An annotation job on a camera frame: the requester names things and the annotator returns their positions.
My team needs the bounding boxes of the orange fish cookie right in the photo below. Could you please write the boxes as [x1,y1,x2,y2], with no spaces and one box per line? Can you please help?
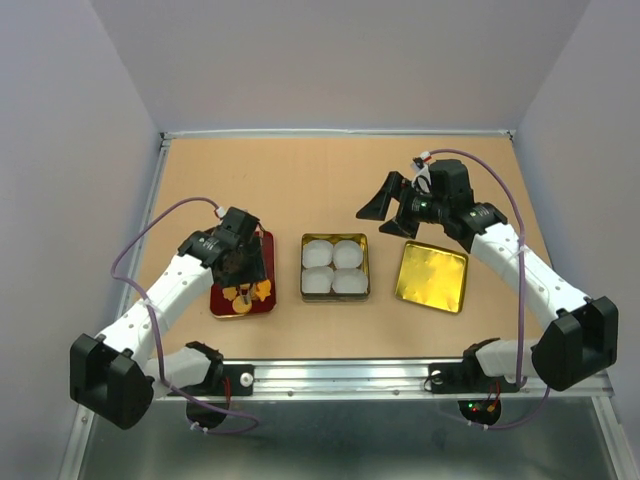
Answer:
[253,279,272,302]

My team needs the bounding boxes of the aluminium front rail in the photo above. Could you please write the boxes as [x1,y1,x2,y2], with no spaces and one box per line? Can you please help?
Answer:
[82,355,615,401]

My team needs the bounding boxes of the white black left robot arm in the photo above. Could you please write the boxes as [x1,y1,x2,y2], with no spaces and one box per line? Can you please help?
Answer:
[69,207,266,433]

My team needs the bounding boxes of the metal tongs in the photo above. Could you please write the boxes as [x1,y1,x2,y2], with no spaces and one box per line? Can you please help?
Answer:
[237,284,255,302]

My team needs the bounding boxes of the white paper cup back right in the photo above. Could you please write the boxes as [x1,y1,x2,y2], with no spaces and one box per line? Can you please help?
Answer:
[333,240,364,269]

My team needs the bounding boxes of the white paper cup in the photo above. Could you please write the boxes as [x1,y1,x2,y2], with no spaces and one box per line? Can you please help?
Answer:
[302,239,334,269]
[332,268,368,294]
[333,240,364,269]
[301,266,334,295]

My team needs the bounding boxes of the flower shaped cookie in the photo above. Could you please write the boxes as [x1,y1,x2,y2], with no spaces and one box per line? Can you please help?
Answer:
[222,287,239,302]

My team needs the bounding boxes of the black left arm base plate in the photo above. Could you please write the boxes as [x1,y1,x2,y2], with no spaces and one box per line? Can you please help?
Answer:
[181,363,255,397]

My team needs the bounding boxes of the white paper cup back left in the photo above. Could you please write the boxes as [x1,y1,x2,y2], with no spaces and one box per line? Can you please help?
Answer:
[302,239,334,269]

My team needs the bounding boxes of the gold tin lid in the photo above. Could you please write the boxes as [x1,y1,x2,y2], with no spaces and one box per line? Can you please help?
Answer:
[395,241,468,314]

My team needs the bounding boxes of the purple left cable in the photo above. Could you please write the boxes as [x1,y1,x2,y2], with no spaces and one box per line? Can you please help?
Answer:
[110,197,261,435]

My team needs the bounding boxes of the aluminium table edge rail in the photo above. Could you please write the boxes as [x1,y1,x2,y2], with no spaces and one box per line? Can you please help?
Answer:
[160,128,516,145]

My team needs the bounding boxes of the purple cable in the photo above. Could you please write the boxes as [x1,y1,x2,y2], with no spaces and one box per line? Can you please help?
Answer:
[424,147,552,432]
[110,197,261,435]

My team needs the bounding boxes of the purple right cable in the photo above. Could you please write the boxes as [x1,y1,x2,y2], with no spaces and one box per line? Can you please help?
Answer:
[424,147,552,432]

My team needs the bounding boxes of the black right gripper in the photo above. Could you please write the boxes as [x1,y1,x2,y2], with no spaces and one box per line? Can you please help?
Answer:
[355,171,449,239]

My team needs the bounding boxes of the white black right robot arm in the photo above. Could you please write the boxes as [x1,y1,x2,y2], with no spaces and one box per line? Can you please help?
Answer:
[356,149,619,391]

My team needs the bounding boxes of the white paper cup front right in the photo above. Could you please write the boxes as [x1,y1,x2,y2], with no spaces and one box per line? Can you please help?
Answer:
[332,268,368,294]

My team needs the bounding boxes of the red rectangular tray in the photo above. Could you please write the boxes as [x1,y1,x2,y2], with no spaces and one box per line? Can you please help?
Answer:
[210,232,277,319]

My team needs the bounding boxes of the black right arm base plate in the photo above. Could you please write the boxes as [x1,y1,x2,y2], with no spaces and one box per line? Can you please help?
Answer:
[428,359,519,394]

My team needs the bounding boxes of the white paper cup front left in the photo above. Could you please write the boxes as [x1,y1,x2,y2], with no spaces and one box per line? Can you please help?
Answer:
[301,266,334,295]

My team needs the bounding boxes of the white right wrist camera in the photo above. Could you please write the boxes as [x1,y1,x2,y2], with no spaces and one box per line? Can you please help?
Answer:
[411,151,432,194]

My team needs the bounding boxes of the gold square tin box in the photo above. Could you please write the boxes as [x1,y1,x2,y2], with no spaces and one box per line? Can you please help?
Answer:
[300,233,371,302]

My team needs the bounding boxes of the large round tan cookie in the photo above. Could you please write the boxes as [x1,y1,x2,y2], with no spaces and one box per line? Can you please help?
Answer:
[231,297,252,315]

